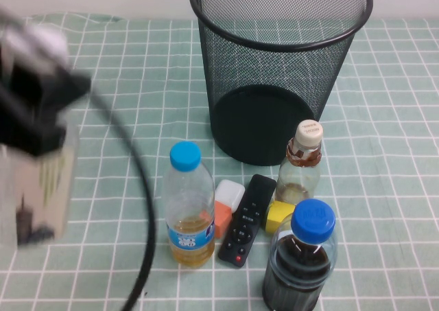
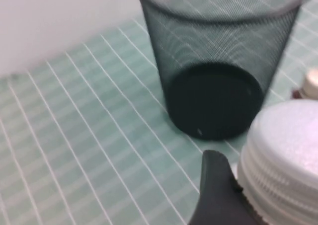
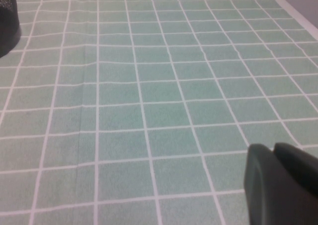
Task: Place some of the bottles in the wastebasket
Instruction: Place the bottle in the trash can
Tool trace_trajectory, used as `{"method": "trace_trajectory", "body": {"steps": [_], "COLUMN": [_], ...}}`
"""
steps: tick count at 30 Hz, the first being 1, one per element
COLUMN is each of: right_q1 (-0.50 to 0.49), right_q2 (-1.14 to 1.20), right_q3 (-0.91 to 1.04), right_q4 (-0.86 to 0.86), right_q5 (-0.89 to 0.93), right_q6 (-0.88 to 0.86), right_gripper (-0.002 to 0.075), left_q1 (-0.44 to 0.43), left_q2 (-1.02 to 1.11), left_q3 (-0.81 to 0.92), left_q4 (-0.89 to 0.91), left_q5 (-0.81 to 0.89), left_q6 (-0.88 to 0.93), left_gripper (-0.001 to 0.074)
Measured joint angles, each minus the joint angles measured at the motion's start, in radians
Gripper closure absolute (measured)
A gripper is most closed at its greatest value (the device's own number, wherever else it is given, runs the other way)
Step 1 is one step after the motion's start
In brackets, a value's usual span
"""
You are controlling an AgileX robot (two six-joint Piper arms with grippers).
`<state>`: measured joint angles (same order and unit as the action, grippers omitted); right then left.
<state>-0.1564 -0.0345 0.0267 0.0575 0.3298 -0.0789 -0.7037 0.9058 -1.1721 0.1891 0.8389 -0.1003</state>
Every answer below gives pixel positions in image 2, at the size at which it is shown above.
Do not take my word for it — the white-cap green-label bottle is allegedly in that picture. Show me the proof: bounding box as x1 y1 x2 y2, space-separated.
236 102 318 225

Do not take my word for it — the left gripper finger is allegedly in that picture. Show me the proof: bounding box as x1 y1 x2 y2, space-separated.
187 150 264 225

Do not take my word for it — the beige-cap brown-label bottle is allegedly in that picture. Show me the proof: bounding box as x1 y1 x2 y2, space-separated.
290 70 318 101

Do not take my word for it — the green checked tablecloth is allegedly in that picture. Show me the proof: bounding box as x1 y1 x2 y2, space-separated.
0 0 318 225

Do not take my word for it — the black mesh wastebasket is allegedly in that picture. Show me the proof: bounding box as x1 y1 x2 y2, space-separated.
131 0 315 142

